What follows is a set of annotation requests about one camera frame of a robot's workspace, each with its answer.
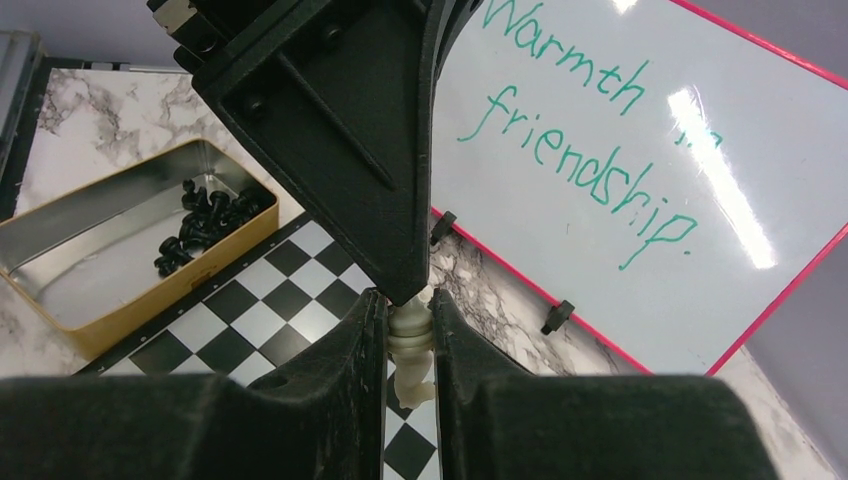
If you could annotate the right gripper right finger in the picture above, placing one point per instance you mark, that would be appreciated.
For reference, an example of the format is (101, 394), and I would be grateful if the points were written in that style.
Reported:
(471, 439)

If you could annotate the aluminium rail frame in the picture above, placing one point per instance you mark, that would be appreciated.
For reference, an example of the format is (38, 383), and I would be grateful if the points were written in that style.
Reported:
(21, 53)

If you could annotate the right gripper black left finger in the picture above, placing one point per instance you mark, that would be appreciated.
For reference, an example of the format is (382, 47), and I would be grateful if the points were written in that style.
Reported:
(322, 414)

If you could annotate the black whiteboard stand clip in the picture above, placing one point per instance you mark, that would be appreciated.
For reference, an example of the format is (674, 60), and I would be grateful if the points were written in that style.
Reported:
(557, 316)

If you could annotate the white bishop piece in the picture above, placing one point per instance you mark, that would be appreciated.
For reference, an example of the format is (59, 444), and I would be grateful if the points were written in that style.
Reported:
(410, 343)

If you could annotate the pink framed whiteboard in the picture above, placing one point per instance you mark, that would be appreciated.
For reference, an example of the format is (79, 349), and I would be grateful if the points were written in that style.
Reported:
(671, 176)

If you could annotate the black white chessboard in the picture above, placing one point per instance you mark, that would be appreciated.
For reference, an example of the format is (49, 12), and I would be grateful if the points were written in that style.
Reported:
(277, 302)

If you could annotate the pile of black chess pieces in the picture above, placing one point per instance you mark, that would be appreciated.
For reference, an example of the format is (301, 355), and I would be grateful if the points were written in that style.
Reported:
(211, 216)

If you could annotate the gold tin with black pieces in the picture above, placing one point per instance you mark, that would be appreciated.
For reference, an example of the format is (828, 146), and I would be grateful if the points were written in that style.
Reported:
(85, 261)

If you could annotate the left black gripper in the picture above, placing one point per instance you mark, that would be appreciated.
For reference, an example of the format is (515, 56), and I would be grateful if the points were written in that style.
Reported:
(334, 98)

